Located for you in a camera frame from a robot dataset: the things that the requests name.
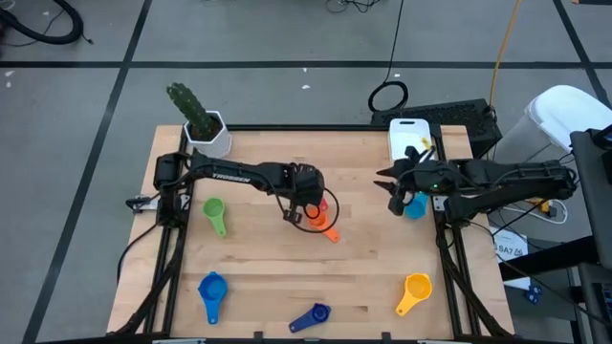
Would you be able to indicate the white trash bin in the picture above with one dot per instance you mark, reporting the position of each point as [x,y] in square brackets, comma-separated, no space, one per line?
[564,114]

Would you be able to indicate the orange measuring cup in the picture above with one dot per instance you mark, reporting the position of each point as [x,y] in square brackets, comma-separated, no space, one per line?
[319,222]

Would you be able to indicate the large blue measuring cup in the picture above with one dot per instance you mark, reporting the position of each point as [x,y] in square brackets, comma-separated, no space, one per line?
[212,289]

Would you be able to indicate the white printed paper label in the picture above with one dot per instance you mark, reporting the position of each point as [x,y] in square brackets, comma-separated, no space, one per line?
[509,248]

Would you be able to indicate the black metal table frame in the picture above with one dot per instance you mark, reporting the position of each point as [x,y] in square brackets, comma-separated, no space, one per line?
[306,127]

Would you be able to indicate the white plastic basket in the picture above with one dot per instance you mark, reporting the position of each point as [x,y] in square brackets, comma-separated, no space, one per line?
[404,136]

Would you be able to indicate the green cactus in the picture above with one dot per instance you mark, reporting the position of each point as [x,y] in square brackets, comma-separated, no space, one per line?
[191,107]

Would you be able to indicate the white hexagonal plant pot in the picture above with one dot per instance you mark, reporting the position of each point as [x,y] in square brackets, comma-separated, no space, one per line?
[217,145]

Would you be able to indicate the green measuring cup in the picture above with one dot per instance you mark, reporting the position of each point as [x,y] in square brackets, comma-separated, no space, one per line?
[213,208]

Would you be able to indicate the small red measuring cup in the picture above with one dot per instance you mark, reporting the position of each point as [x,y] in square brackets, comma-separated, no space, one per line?
[324,205]

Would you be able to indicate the small blue object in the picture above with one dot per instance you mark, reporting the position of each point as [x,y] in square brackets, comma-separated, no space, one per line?
[533,294]

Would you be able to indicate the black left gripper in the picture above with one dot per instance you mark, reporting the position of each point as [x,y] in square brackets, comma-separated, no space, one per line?
[308,186]

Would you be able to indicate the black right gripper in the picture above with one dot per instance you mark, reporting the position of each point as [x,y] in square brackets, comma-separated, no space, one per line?
[425,179]

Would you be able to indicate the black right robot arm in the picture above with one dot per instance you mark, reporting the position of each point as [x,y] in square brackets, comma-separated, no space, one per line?
[507,184]

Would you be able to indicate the yellow measuring cup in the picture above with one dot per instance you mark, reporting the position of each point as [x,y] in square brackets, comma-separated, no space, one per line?
[418,287]

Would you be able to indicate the dark blue measuring cup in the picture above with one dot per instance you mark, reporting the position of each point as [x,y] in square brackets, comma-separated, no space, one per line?
[319,313]

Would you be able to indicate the yellow plug connector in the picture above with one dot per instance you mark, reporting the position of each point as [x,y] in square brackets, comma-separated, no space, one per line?
[542,204]

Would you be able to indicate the black side desk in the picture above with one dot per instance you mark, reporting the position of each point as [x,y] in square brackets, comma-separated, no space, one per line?
[593,191]

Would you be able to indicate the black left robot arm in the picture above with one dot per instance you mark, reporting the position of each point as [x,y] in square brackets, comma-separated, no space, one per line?
[229,174]

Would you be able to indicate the teal measuring cup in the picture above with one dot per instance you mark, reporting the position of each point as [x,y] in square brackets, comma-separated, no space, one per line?
[417,208]

